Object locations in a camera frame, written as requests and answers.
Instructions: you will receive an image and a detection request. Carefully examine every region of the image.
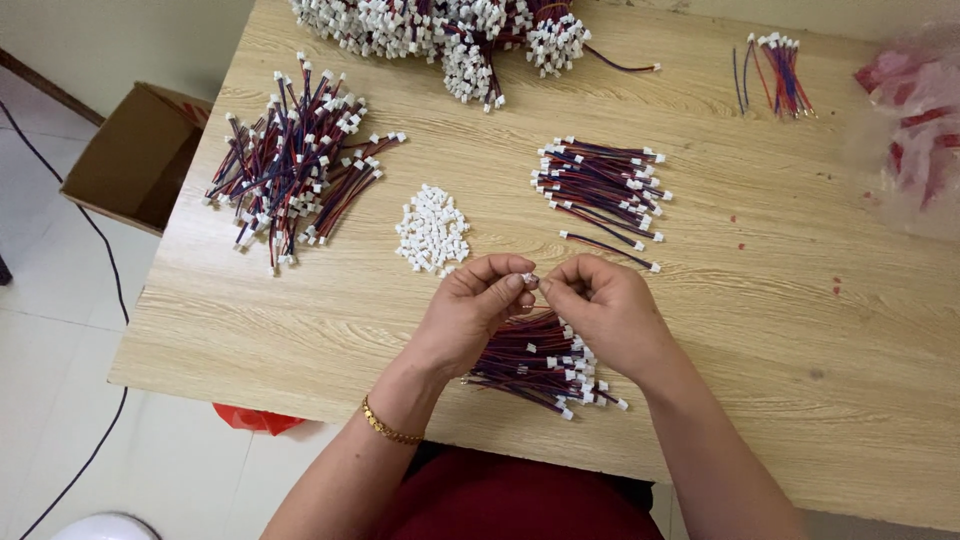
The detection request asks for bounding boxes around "white round object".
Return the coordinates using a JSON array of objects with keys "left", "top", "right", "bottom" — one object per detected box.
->
[{"left": 49, "top": 512, "right": 162, "bottom": 540}]

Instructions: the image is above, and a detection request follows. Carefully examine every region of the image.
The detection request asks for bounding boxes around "clear red printed plastic bag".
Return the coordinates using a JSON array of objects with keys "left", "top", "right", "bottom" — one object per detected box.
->
[{"left": 852, "top": 22, "right": 960, "bottom": 243}]

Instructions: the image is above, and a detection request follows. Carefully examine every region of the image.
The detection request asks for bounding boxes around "brown cardboard box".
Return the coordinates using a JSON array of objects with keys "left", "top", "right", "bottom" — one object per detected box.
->
[{"left": 60, "top": 81, "right": 215, "bottom": 238}]

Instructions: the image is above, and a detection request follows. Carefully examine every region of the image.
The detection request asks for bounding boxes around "person's right hand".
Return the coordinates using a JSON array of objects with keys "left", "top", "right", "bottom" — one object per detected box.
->
[{"left": 537, "top": 253, "right": 681, "bottom": 388}]

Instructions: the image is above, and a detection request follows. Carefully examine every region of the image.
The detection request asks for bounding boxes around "small bunch of bare-end wires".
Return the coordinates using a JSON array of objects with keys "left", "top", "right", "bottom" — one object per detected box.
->
[{"left": 732, "top": 31, "right": 819, "bottom": 121}]

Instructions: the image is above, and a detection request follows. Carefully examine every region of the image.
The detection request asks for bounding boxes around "person's left hand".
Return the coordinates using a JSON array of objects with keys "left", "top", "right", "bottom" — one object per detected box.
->
[{"left": 408, "top": 253, "right": 540, "bottom": 384}]

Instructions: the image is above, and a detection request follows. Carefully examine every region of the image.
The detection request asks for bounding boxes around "heap of bundled connector wires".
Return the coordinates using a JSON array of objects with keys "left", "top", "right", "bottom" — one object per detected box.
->
[{"left": 288, "top": 0, "right": 663, "bottom": 114}]

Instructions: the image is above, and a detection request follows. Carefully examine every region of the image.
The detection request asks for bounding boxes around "large scattered pile of wires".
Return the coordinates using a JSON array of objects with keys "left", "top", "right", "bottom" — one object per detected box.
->
[{"left": 201, "top": 51, "right": 408, "bottom": 277}]

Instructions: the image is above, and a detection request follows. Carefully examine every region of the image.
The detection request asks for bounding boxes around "neat pile of connector wires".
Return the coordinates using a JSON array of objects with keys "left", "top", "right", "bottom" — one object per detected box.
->
[{"left": 530, "top": 135, "right": 674, "bottom": 243}]

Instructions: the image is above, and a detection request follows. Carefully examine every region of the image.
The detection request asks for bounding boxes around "black floor cable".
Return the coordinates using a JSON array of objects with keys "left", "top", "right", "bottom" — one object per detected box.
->
[{"left": 0, "top": 99, "right": 132, "bottom": 540}]

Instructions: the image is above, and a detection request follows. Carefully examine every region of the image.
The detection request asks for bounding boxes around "gold chain bracelet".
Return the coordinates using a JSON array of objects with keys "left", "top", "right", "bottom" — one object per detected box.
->
[{"left": 361, "top": 395, "right": 426, "bottom": 447}]

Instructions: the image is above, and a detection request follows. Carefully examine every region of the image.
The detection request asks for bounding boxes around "pile of wires under hands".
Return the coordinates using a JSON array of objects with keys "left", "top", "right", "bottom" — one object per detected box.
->
[{"left": 462, "top": 306, "right": 630, "bottom": 421}]

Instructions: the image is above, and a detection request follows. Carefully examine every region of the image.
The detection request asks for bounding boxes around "person's dark red clothing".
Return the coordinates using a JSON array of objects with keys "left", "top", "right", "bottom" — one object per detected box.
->
[{"left": 378, "top": 441, "right": 666, "bottom": 540}]

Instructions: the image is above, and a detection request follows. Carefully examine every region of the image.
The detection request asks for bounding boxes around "pile of loose white connectors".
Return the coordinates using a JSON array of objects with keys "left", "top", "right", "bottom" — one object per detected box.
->
[{"left": 395, "top": 183, "right": 471, "bottom": 279}]

